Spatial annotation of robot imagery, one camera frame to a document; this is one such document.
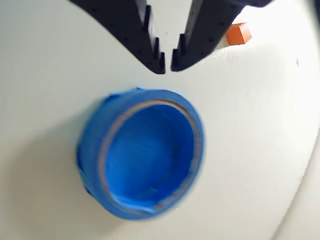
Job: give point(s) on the blue tape roll bin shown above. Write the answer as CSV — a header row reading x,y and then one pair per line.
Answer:
x,y
95,140

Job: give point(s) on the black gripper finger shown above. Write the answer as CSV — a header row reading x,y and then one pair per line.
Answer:
x,y
207,27
125,22

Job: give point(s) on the orange cube block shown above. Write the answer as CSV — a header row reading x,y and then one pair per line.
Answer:
x,y
238,33

